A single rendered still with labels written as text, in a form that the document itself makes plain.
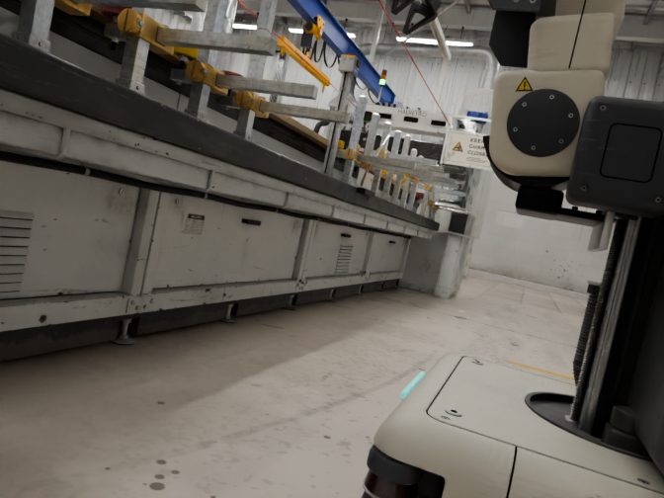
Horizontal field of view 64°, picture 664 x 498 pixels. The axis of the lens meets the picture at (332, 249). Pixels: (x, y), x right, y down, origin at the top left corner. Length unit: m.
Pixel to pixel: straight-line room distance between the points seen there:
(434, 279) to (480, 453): 4.74
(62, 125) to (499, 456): 0.97
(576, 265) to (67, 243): 10.67
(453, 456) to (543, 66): 0.58
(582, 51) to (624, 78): 11.29
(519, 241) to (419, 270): 6.28
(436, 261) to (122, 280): 4.06
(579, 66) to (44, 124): 0.94
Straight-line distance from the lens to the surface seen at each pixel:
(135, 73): 1.30
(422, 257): 5.45
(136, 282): 1.75
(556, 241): 11.58
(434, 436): 0.74
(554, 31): 0.94
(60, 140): 1.20
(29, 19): 1.14
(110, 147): 1.29
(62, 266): 1.58
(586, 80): 0.92
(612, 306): 0.95
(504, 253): 11.57
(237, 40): 1.22
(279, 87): 1.43
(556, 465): 0.75
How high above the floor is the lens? 0.51
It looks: 3 degrees down
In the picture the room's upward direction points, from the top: 12 degrees clockwise
